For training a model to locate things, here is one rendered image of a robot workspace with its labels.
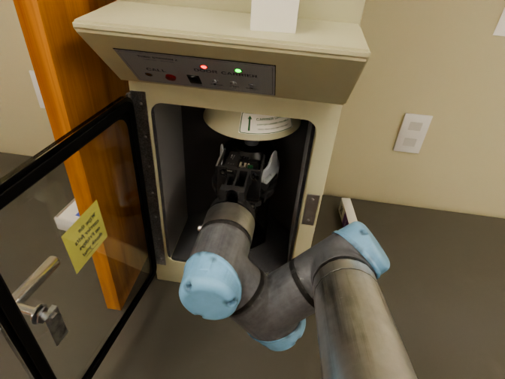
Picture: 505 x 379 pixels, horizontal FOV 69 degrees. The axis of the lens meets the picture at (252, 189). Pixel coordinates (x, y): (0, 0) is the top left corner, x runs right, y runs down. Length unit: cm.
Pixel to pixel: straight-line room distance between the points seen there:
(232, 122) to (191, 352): 44
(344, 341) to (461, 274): 74
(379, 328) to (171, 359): 50
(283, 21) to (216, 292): 31
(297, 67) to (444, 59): 64
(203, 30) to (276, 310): 35
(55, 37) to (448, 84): 86
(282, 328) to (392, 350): 22
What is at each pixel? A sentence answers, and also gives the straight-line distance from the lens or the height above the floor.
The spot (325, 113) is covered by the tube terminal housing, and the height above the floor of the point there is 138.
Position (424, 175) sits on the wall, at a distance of 118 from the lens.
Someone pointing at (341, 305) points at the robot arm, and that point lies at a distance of 37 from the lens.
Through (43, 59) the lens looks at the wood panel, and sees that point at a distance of 55.
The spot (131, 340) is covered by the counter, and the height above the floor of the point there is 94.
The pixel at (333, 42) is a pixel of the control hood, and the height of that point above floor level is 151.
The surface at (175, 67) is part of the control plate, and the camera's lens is 49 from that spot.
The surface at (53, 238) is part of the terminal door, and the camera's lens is 51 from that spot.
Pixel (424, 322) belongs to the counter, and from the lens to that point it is 91.
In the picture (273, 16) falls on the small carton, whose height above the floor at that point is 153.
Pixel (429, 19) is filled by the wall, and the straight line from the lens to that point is 100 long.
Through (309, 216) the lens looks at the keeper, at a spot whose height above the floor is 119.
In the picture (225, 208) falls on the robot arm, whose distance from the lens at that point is 52.
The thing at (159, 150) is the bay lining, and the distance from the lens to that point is 65.
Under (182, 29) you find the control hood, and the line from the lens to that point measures 43.
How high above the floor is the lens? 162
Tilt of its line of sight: 37 degrees down
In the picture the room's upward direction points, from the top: 4 degrees clockwise
